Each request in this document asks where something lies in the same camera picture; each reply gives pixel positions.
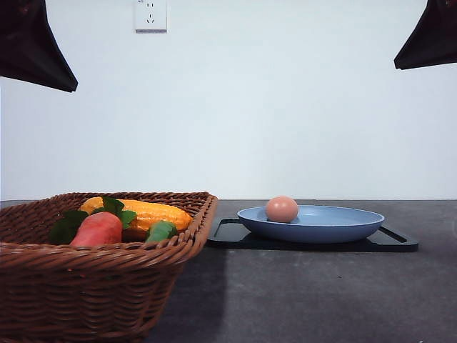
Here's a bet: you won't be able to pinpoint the brown egg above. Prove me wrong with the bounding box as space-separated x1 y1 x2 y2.
266 196 299 223

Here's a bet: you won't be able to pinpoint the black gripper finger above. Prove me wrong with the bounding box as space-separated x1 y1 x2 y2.
0 0 79 93
393 0 457 70

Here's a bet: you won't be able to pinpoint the brown wicker basket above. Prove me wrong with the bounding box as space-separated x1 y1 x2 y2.
119 192 218 343

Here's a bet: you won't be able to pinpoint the white wall power socket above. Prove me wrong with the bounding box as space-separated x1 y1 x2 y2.
135 0 167 34

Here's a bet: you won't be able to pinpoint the black serving tray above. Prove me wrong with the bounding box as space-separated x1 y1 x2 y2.
206 218 418 252

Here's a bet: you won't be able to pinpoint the blue round plate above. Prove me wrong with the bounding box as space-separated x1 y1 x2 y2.
237 206 385 244

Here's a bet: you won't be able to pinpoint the green carrot leaves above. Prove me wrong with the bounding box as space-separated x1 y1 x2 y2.
49 196 138 244

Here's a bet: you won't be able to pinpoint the yellow corn cob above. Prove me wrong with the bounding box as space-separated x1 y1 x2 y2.
81 197 193 231

